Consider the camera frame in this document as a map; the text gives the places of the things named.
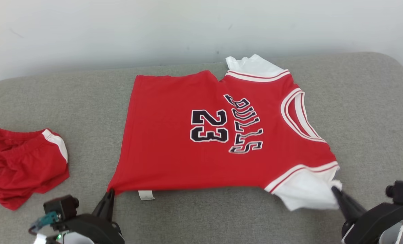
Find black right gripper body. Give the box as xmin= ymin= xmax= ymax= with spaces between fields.
xmin=340 ymin=203 xmax=403 ymax=244

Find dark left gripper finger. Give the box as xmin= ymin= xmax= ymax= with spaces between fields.
xmin=92 ymin=189 xmax=111 ymax=221
xmin=102 ymin=189 xmax=116 ymax=223

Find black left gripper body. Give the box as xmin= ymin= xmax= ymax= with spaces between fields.
xmin=57 ymin=213 xmax=125 ymax=244

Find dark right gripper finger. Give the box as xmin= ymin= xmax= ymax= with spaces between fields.
xmin=331 ymin=186 xmax=368 ymax=216
xmin=331 ymin=187 xmax=362 ymax=223

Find red Bulls 23 jersey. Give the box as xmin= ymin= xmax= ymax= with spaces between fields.
xmin=107 ymin=54 xmax=343 ymax=211

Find red shorts white side panels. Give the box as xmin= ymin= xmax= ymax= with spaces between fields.
xmin=0 ymin=128 xmax=69 ymax=210

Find grey fabric sofa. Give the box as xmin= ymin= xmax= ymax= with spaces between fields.
xmin=0 ymin=52 xmax=403 ymax=244

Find teal left camera connector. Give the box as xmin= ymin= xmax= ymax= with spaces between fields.
xmin=28 ymin=211 xmax=62 ymax=234

